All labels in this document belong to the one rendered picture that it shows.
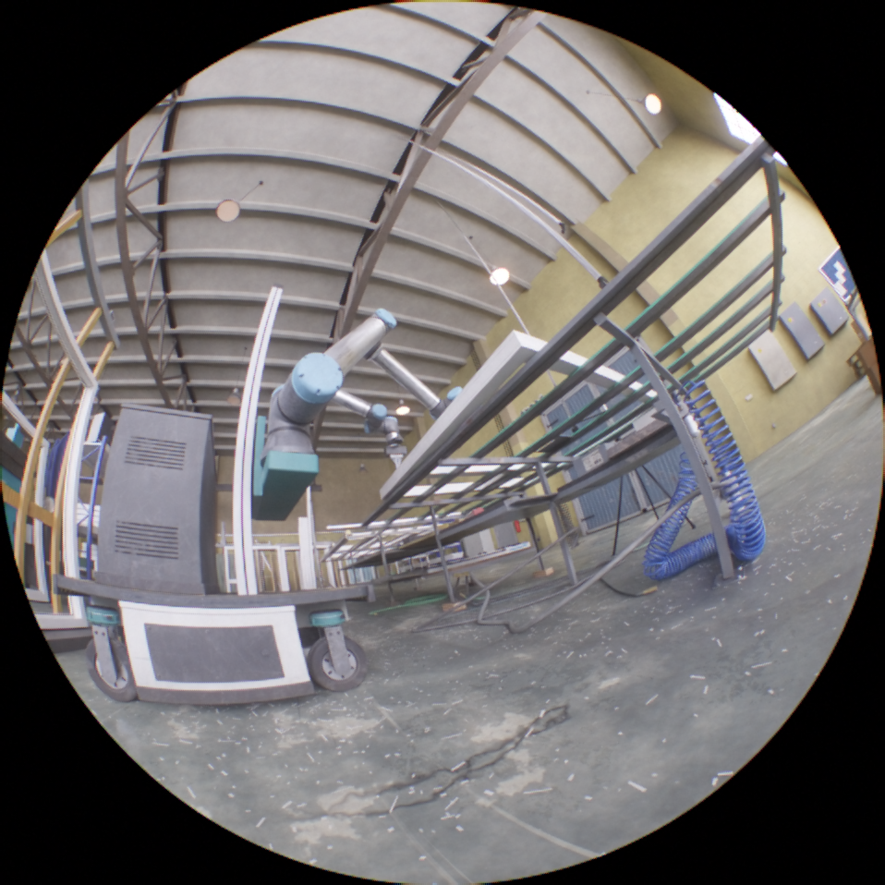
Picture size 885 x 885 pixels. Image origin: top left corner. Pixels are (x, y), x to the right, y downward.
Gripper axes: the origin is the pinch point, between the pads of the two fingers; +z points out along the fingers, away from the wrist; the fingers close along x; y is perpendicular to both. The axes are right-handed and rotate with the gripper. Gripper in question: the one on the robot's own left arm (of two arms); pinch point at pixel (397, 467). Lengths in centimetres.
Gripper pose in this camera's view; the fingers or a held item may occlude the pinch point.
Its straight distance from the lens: 172.9
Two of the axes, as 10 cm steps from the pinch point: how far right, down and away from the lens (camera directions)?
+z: 2.2, 8.9, -4.1
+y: -4.5, 4.6, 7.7
